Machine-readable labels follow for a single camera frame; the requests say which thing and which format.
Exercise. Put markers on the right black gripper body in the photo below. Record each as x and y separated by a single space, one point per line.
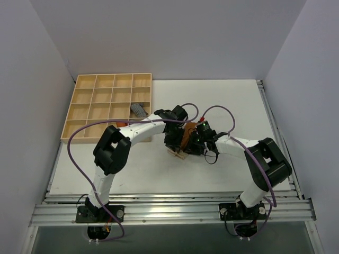
193 147

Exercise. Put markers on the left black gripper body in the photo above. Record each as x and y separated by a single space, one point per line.
172 141

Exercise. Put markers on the brown underwear cream waistband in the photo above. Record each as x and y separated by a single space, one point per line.
184 142

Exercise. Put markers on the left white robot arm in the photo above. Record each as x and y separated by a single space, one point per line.
112 151

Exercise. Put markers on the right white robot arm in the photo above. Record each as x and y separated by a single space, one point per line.
266 162

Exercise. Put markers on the grey rolled sock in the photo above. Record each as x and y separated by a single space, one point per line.
138 110

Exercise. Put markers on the orange rolled item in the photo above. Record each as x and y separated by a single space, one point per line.
121 124

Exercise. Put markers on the wooden compartment tray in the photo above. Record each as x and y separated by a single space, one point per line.
98 99

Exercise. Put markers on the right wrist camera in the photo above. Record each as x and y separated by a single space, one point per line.
204 130

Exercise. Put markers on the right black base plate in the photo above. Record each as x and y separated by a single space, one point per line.
239 212

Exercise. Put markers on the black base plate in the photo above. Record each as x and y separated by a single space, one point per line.
84 215
239 212

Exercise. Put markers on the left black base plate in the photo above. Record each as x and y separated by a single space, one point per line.
84 215

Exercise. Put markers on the aluminium rail frame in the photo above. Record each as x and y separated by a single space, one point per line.
177 209

